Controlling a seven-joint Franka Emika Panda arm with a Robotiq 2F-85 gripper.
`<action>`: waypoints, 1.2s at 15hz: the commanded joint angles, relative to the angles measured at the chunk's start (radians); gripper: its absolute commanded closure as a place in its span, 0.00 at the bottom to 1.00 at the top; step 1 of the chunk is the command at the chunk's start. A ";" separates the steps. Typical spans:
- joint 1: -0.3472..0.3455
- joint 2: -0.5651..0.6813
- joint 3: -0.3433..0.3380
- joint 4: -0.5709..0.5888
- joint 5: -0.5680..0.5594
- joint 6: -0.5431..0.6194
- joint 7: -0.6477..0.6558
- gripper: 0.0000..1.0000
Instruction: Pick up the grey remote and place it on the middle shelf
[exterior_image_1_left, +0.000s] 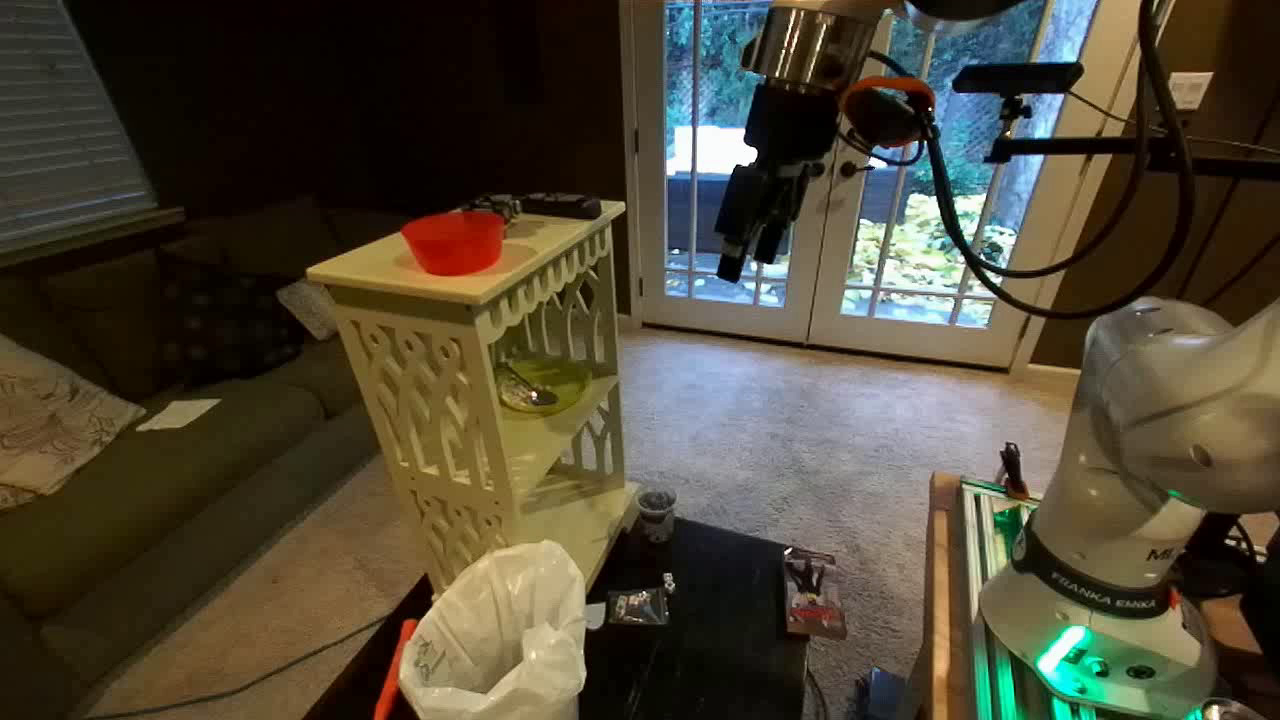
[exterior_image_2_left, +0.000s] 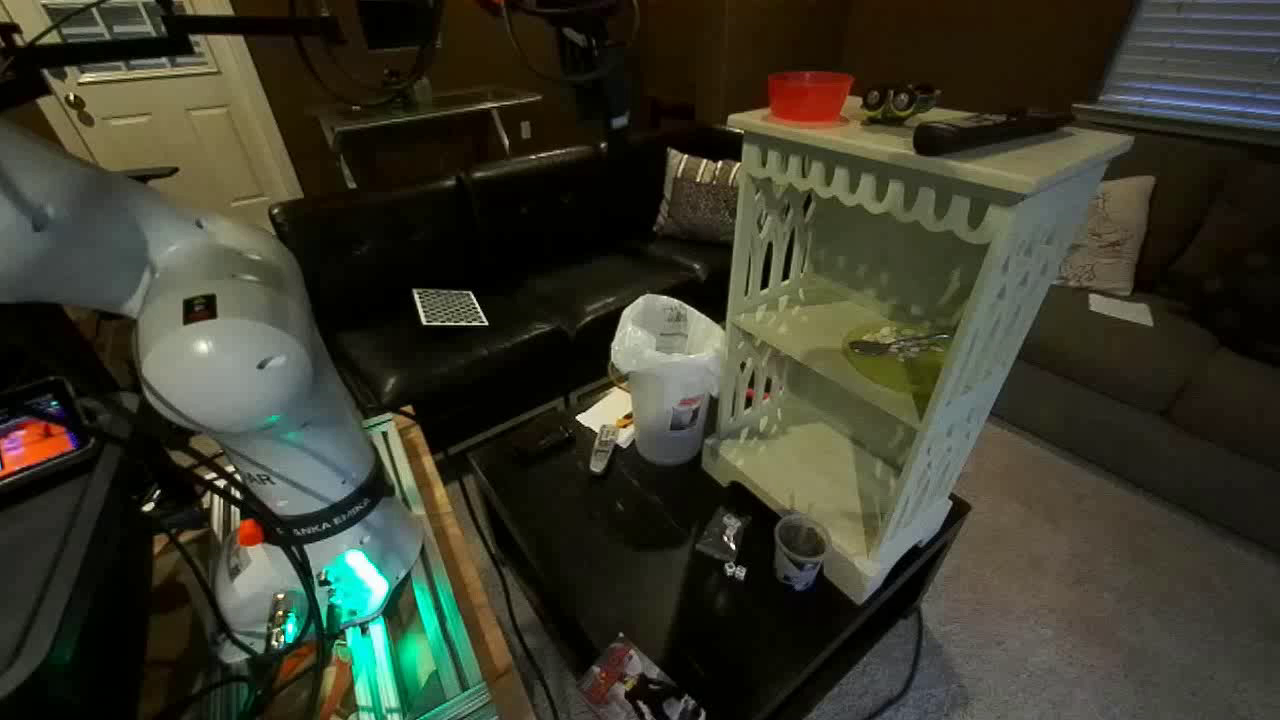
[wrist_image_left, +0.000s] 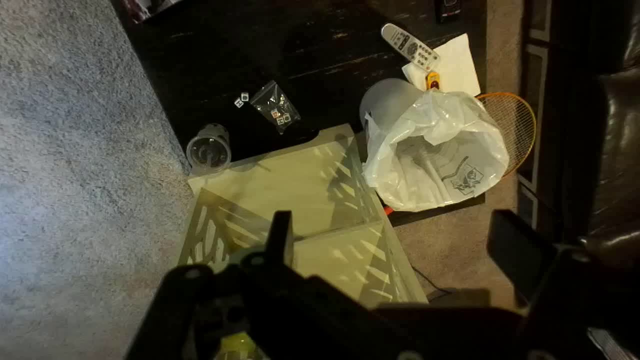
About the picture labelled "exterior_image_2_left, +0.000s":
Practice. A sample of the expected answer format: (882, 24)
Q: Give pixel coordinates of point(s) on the red black magazine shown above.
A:
(632, 680)

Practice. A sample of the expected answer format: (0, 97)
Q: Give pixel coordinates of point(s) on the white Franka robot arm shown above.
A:
(224, 347)

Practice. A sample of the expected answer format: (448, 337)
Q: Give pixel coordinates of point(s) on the orange knob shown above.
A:
(248, 532)

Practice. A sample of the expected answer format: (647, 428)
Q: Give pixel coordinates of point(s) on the small printed cup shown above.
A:
(802, 562)

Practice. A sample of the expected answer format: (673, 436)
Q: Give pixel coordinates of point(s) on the white paper sheet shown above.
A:
(1123, 310)

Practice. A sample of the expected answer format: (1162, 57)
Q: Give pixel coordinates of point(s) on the beige throw pillow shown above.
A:
(1109, 238)

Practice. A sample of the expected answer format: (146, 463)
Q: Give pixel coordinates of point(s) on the dark console table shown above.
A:
(426, 111)

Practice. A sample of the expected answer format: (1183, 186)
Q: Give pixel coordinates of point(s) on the white panel door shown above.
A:
(184, 132)

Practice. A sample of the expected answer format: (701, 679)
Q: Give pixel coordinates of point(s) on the dark glasses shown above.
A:
(897, 102)

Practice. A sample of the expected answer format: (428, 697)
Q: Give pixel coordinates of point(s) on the white window blinds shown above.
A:
(1192, 62)

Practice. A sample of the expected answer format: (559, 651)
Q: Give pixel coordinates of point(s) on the long black remote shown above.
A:
(975, 132)

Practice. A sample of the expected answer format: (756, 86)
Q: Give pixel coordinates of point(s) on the dark speckled clump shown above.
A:
(891, 347)

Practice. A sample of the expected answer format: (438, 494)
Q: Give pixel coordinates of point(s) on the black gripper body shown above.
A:
(599, 73)

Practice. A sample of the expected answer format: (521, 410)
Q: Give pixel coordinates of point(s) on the black leather sofa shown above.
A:
(535, 227)

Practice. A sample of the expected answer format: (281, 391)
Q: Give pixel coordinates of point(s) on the small black white gadget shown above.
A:
(727, 536)

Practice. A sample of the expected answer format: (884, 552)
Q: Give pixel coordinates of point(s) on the wooden framed robot stand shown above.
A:
(452, 575)

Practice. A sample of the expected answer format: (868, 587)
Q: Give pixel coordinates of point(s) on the grey fabric sofa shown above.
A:
(1162, 386)

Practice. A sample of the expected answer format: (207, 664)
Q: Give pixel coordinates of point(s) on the red plastic bowl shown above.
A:
(809, 97)

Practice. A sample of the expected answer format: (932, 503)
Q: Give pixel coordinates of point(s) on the patterned throw pillow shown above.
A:
(699, 199)

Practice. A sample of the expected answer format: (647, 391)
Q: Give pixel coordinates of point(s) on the green plate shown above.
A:
(921, 371)

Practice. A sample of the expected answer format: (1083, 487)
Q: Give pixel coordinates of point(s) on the white ornate shelf unit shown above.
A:
(1025, 167)

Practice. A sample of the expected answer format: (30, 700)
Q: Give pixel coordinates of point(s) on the black tablet with lit screen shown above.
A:
(33, 436)

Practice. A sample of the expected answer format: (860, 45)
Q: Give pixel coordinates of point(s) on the white paper napkin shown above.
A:
(602, 405)

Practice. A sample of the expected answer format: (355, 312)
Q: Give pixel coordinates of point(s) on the patterned flat card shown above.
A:
(448, 306)

